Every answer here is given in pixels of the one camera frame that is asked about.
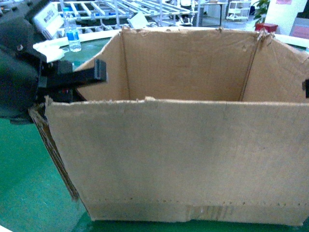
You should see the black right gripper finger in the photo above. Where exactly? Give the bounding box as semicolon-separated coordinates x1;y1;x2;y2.
302;79;309;98

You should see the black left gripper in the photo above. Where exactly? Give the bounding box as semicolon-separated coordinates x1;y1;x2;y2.
0;0;107;124

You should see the large cardboard box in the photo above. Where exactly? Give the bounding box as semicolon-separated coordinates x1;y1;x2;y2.
29;28;309;226

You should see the white foam sheet stack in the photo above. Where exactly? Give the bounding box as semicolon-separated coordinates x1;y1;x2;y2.
32;37;69;63

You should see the clear plastic water bottle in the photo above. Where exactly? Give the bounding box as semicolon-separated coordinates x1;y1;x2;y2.
63;7;82;52

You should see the metal roller rack background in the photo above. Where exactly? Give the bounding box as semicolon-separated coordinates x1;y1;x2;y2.
51;0;201;33

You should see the red plant pot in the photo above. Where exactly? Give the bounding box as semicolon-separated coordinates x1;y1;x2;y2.
255;23;278;32

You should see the green potted plant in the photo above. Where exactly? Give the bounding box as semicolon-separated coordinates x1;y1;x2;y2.
253;0;270;24

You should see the white paper sheet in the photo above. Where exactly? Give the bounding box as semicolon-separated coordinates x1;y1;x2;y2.
127;12;148;29

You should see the white cart background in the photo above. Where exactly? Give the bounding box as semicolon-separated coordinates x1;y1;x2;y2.
226;0;251;21

